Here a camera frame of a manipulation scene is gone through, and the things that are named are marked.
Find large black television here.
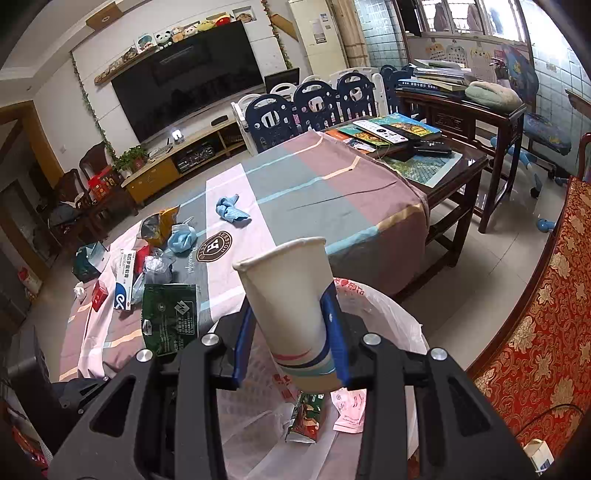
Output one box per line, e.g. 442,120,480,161
111,21,264,144

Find red gift box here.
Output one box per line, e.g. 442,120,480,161
88,166,122,201

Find white plastic trash bag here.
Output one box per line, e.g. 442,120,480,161
203,276,428,480

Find window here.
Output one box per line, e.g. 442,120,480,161
397,0,527,35

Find white remote control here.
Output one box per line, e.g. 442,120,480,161
352,121,409,143

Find black monitor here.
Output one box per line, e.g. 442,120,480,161
264,68,301,95

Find picture book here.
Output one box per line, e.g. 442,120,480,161
365,113,441,139

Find white and red sack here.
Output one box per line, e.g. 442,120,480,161
18,268,42,296

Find green cushion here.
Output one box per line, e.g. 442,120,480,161
464,80,525,112

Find blue green puzzle board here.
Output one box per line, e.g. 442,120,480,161
385,150,462,188

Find blue face mask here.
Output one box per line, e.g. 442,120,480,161
166,222,199,254

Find dark wooden coffee table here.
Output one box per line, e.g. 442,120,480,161
318,115,490,280

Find blue child's chair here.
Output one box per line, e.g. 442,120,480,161
492,44,573,185

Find pile of colourful booklets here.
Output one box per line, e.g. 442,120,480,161
325,127,393,153

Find white and blue medicine box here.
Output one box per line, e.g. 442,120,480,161
112,249,141,311

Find pink packet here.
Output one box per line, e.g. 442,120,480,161
330,387,368,435

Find green and red snack packet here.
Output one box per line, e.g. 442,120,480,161
285,391,326,445

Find black cable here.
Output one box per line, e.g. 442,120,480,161
510,404,578,444

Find beige curtain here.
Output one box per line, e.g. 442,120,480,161
342,0,370,69

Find wooden wall shelf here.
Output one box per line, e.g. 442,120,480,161
95,46,160,86

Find children's wall chart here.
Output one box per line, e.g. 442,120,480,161
422,39,502,79

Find row of plush toys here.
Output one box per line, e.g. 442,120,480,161
134,6,259,52

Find stack of books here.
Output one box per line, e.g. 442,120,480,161
399,59,474,95

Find row of playpen fence panels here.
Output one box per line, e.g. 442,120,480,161
230,65,419,155

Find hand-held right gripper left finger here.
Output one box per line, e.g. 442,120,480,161
48,305,257,480

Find dark wooden side desk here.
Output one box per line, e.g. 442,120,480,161
397,90,527,234

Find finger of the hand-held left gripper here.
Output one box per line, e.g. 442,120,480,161
60,378,116,409

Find red floral sofa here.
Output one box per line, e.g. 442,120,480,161
466,134,591,462

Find black remote control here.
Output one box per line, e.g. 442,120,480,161
413,141,453,157

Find wooden television cabinet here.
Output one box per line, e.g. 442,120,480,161
121,121,247,204

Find white standing air conditioner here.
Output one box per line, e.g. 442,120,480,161
288,0,348,77

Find yellow snack bag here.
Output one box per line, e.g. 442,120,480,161
140,206,181,247

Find white paper cup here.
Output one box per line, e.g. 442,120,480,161
232,237,342,393

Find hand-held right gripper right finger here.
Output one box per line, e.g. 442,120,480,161
323,279,539,480

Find clear plastic wrapper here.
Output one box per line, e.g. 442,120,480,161
131,249,178,305

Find crumpled blue cloth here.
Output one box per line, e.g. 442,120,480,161
215,194,252,228

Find artificial ivy vine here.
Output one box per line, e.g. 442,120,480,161
69,51,116,160
261,0,294,70

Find potted green plant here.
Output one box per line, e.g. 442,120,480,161
113,145,148,178

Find dark green foil packet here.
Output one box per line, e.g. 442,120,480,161
141,283,200,358

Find small white carton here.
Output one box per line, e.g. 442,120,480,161
524,438,555,474

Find dark wooden armchair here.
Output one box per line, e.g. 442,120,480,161
78,141,139,217
53,168,109,241

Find dark cloth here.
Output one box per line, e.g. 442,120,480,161
48,203,88,227

